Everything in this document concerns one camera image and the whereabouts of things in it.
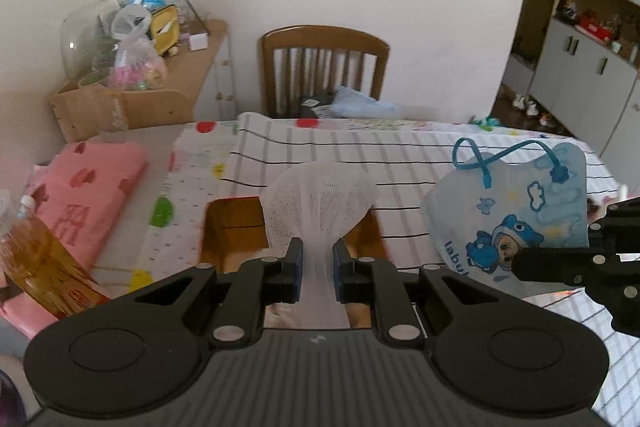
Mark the dark item on chair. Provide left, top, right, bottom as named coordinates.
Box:
left=299, top=91, right=337, bottom=118

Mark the white gauze cloth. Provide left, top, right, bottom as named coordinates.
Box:
left=259, top=160, right=376, bottom=331

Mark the brown wooden chair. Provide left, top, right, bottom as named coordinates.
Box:
left=259, top=25, right=391, bottom=118

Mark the amber tea bottle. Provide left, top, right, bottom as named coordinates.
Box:
left=0, top=194, right=112, bottom=321

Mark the light wooden side cabinet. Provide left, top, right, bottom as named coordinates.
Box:
left=191, top=19, right=239, bottom=124

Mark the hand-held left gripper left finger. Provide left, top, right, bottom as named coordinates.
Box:
left=126, top=237, right=305, bottom=349

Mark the plastic bag of colourful toys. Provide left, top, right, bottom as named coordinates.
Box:
left=107, top=4, right=169, bottom=92

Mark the white black-grid tablecloth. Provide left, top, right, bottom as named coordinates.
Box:
left=220, top=112, right=640, bottom=427

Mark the blue cartoon baby bib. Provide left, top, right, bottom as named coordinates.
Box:
left=419, top=137, right=589, bottom=297

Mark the yellow tissue box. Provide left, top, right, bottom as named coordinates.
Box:
left=149, top=4, right=181, bottom=56

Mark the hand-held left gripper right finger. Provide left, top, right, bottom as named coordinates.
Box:
left=332, top=238, right=512, bottom=349

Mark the pink printed blanket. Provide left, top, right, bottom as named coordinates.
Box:
left=0, top=140, right=150, bottom=339

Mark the thin black stick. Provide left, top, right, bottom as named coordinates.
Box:
left=170, top=0, right=209, bottom=36

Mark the white polka dot tablecloth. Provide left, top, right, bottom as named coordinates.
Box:
left=90, top=119, right=501, bottom=295

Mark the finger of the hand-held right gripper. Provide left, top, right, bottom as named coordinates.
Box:
left=586, top=196, right=640, bottom=255
left=510, top=246, right=617, bottom=289

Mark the light blue cloth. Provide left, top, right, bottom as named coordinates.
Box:
left=330, top=86, right=398, bottom=118

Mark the clear glass bowl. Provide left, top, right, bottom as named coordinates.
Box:
left=59, top=0, right=124, bottom=81

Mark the cardboard box with clutter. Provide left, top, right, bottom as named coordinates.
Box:
left=48, top=84, right=196, bottom=144

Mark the white wooden cabinet wall unit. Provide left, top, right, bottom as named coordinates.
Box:
left=492, top=0, right=640, bottom=164

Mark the red tin box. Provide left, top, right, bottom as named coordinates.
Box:
left=199, top=197, right=393, bottom=333

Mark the red storage box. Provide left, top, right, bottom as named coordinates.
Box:
left=578, top=17, right=612, bottom=40

